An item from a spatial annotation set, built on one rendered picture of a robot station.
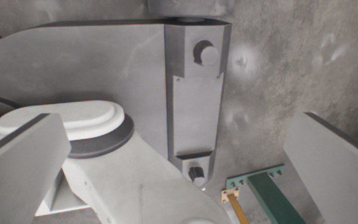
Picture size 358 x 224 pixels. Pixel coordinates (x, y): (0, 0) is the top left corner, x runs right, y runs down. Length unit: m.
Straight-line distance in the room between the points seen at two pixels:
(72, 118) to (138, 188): 0.16
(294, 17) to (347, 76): 0.41
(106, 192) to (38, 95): 0.30
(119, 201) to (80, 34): 0.32
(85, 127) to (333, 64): 0.91
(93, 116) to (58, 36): 0.19
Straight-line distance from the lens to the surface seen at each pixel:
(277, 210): 1.00
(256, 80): 0.79
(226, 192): 1.11
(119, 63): 0.46
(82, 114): 0.37
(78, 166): 0.34
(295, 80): 0.90
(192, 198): 0.24
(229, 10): 0.48
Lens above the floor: 0.61
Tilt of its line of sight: 58 degrees down
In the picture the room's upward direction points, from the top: 156 degrees clockwise
